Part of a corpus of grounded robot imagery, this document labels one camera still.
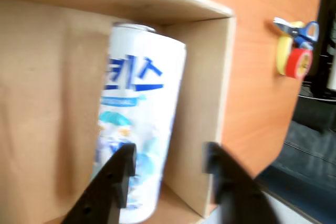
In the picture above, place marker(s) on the white and blue drink can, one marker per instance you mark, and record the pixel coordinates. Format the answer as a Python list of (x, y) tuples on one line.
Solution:
[(141, 90)]

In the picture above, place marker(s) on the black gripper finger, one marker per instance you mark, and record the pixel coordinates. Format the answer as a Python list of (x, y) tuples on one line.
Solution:
[(105, 195), (236, 187)]

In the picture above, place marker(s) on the brown cardboard box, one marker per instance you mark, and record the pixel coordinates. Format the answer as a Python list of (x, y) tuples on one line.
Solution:
[(39, 77)]

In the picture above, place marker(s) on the red tape roll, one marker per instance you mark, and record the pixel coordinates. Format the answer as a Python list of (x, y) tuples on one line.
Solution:
[(294, 62)]

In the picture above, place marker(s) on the yellow tape roll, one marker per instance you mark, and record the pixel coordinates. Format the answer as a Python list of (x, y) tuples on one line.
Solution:
[(283, 51)]

